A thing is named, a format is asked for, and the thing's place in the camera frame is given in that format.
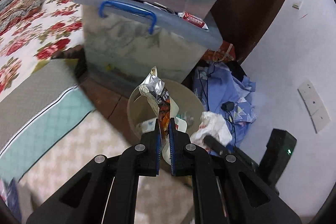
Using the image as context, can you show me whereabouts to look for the white paper bag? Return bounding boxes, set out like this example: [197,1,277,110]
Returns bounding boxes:
[190,111,232,147]

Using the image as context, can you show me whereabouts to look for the white printed snack bag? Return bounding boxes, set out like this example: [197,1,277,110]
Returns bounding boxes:
[138,66,179,164]

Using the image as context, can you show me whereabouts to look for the beige plastic trash bin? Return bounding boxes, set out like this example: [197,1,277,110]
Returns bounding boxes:
[127,79,204,138]

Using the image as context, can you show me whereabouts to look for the blue crumpled clothing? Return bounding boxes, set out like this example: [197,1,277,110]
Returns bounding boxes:
[193,61,256,147]

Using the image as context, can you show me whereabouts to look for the red orange plastic bag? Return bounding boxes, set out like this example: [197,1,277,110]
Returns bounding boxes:
[202,41,236,63]

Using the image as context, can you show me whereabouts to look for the clear storage box blue lid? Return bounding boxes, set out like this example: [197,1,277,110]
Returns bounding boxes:
[75,0,223,96]

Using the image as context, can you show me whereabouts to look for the red white small packet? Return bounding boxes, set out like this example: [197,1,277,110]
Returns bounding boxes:
[177,11,209,31]

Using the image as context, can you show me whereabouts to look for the floral bed sheet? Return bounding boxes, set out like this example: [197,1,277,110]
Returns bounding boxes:
[1,0,84,100]

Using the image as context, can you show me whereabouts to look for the folded patchwork blanket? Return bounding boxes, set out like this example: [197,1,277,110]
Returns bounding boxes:
[1,0,44,35]

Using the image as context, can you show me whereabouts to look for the white wall socket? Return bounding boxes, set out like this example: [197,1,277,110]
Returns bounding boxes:
[298,80,331,133]

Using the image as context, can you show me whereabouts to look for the black charger with cable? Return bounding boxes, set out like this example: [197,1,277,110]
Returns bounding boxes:
[196,63,238,146]

